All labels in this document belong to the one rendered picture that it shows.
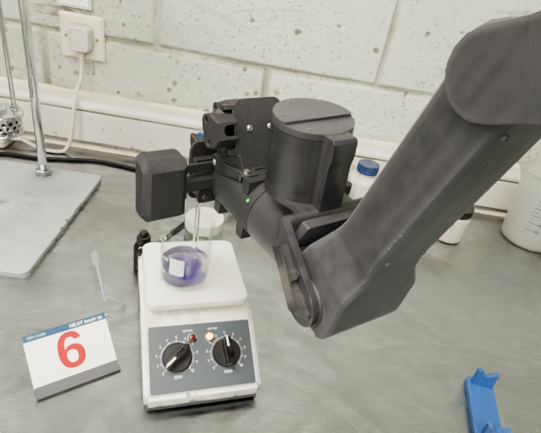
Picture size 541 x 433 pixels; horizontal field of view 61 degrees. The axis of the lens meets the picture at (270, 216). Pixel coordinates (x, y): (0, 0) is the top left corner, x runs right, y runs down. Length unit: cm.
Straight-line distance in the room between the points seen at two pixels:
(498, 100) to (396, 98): 82
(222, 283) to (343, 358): 19
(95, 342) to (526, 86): 52
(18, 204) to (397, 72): 74
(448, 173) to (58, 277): 60
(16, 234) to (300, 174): 57
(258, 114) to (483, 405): 46
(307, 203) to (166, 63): 71
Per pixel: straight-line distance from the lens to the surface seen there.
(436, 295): 81
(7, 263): 75
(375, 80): 99
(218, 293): 56
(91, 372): 59
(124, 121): 101
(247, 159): 38
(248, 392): 56
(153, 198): 39
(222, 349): 55
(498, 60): 19
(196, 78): 99
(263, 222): 36
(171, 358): 52
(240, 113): 38
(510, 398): 71
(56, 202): 87
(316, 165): 30
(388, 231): 25
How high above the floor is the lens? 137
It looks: 32 degrees down
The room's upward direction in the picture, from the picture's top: 11 degrees clockwise
